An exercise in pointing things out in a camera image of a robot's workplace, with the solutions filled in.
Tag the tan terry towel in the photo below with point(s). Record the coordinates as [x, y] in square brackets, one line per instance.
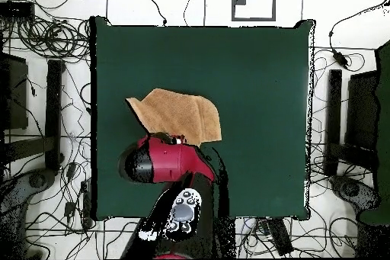
[176, 110]

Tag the dark wheeled stand base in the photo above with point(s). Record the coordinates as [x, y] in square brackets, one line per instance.
[350, 188]
[36, 180]

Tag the grey rectangular frame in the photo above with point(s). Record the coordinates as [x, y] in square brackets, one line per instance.
[253, 19]

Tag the black power strip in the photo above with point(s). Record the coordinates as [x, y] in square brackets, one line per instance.
[278, 237]

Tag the black equipment box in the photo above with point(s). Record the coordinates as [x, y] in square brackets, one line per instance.
[362, 110]
[15, 95]

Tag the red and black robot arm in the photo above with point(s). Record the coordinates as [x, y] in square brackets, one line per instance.
[170, 162]

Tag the flat black switch box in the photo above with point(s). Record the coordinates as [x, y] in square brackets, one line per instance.
[16, 10]

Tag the dark green table cloth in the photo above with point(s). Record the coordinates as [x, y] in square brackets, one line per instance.
[259, 74]

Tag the green cloth beside table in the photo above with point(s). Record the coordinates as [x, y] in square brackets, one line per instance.
[384, 119]

